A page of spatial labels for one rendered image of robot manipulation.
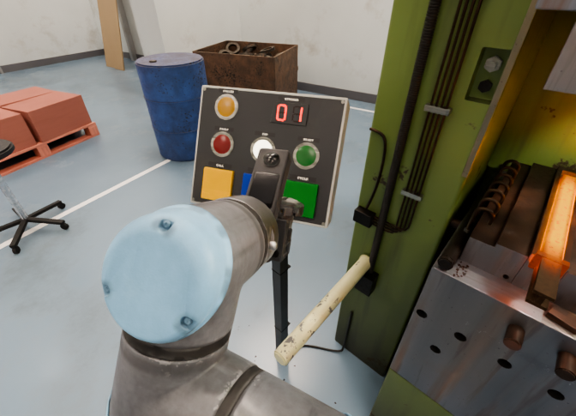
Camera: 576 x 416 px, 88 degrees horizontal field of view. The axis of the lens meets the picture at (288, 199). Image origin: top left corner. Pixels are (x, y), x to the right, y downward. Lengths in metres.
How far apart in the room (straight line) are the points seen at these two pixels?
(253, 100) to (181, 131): 2.21
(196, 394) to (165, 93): 2.63
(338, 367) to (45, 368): 1.31
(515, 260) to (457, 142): 0.27
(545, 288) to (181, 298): 0.55
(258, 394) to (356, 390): 1.27
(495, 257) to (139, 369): 0.63
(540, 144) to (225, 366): 1.02
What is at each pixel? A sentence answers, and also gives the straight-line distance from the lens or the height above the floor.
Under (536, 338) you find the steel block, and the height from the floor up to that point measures 0.87.
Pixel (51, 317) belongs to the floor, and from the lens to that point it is 2.05.
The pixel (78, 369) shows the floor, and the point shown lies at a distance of 1.79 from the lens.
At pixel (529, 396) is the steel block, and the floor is 0.72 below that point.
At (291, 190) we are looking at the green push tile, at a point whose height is 1.02.
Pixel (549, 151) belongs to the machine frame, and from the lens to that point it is 1.12.
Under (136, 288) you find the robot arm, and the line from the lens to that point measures 0.24.
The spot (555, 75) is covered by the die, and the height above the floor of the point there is 1.29.
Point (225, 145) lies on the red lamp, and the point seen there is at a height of 1.09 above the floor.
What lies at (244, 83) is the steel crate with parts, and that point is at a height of 0.44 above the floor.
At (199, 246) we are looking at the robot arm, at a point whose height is 1.26.
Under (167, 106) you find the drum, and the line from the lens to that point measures 2.83.
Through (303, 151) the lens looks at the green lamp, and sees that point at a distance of 0.66.
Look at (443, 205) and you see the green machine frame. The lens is 0.86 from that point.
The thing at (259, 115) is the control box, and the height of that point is 1.15.
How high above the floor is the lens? 1.40
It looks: 36 degrees down
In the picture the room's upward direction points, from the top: straight up
